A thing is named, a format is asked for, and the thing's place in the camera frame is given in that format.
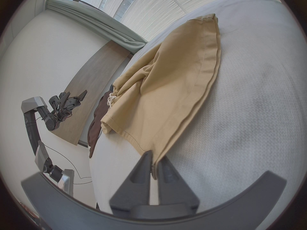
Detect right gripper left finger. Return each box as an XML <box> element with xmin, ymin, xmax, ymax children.
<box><xmin>109</xmin><ymin>150</ymin><xmax>154</xmax><ymax>212</ymax></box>

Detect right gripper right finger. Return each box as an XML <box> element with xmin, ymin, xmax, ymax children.
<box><xmin>157</xmin><ymin>157</ymin><xmax>200</xmax><ymax>208</ymax></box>

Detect window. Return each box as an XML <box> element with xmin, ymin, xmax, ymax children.
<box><xmin>56</xmin><ymin>0</ymin><xmax>276</xmax><ymax>42</ymax></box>

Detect tan trousers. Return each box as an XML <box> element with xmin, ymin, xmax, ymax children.
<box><xmin>101</xmin><ymin>13</ymin><xmax>221</xmax><ymax>179</ymax></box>

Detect grey-green curtain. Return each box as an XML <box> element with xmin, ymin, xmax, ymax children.
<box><xmin>46</xmin><ymin>0</ymin><xmax>148</xmax><ymax>55</ymax></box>

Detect dark brown garment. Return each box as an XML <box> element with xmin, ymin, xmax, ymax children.
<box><xmin>87</xmin><ymin>91</ymin><xmax>114</xmax><ymax>159</ymax></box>

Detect bed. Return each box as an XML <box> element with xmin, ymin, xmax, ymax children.
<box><xmin>51</xmin><ymin>0</ymin><xmax>307</xmax><ymax>215</ymax></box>

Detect black cable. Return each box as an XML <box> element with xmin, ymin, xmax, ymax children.
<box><xmin>43</xmin><ymin>144</ymin><xmax>93</xmax><ymax>185</ymax></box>

